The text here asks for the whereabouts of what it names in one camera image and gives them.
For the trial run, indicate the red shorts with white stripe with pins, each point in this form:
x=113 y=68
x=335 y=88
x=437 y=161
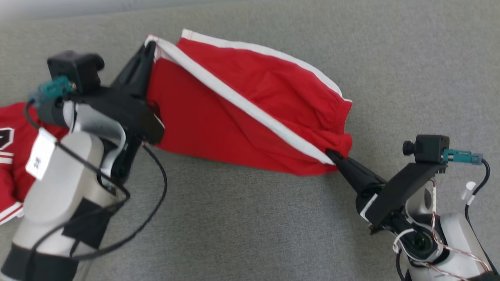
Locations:
x=203 y=128

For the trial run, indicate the white paper tag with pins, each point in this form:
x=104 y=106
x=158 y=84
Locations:
x=39 y=156

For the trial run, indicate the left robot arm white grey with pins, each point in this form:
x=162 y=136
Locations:
x=58 y=195

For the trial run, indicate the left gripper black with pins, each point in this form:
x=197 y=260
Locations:
x=129 y=113

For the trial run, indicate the right camera teal connector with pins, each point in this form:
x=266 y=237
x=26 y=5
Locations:
x=459 y=156

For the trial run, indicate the camera teal connector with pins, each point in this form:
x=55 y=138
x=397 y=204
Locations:
x=459 y=156
x=54 y=88

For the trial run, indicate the left camera teal connector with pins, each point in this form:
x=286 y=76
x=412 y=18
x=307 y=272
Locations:
x=54 y=88

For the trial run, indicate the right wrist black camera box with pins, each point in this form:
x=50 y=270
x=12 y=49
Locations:
x=429 y=148

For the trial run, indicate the red Bulls 23 jersey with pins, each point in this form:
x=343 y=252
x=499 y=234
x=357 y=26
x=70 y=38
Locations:
x=19 y=117

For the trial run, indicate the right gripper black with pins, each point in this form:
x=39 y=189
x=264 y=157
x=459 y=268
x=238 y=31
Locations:
x=402 y=187

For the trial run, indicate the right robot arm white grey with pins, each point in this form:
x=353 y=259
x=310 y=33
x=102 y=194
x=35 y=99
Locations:
x=457 y=234

